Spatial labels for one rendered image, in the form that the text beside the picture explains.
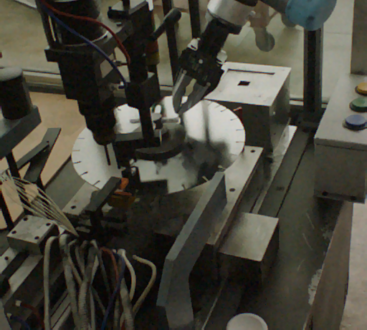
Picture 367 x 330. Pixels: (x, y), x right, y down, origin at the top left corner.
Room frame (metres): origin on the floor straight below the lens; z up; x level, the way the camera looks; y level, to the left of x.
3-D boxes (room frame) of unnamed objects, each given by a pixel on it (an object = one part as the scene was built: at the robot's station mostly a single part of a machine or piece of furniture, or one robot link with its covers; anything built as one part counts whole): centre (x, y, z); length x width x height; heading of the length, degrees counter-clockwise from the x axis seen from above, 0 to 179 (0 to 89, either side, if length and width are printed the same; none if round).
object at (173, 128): (0.93, 0.05, 0.96); 0.11 x 0.11 x 0.03
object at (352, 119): (0.98, -0.35, 0.90); 0.04 x 0.04 x 0.02
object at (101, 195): (0.76, 0.13, 0.95); 0.10 x 0.03 x 0.07; 153
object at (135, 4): (0.86, 0.06, 1.17); 0.06 x 0.05 x 0.20; 144
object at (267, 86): (1.20, -0.16, 0.82); 0.18 x 0.18 x 0.15; 63
